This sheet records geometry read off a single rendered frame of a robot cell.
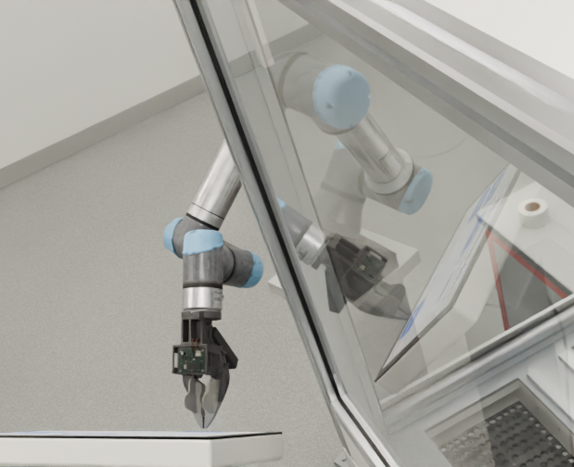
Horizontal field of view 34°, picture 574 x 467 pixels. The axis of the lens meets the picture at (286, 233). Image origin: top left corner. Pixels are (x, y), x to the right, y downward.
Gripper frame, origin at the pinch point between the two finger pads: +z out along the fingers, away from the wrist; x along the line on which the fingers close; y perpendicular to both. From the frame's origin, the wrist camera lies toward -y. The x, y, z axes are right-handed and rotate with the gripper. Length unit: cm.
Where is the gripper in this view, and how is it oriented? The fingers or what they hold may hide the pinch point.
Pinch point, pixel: (206, 421)
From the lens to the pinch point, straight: 175.9
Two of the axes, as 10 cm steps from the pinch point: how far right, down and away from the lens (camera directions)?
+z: 0.0, 9.8, -1.8
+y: -3.5, -1.7, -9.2
